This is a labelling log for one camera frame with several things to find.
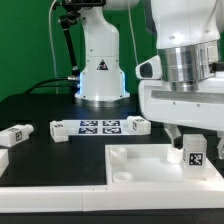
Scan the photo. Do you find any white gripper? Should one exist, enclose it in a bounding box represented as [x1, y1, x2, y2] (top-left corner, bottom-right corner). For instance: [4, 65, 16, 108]
[135, 56, 224, 160]

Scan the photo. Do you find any white square table top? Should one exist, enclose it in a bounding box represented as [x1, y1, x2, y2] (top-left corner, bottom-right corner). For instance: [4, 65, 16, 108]
[105, 144, 222, 184]

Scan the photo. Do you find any white block with tag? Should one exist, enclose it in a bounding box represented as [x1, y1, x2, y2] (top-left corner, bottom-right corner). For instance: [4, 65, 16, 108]
[50, 121, 68, 143]

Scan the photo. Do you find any white marker base plate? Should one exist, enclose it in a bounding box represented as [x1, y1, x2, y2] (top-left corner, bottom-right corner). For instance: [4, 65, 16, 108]
[61, 120, 134, 136]

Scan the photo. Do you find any white cable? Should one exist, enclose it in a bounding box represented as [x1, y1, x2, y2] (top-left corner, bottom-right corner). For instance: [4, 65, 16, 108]
[48, 0, 60, 95]

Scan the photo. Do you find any white L-shaped fence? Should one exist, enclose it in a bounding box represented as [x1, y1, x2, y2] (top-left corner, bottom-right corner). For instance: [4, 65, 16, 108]
[0, 146, 224, 213]

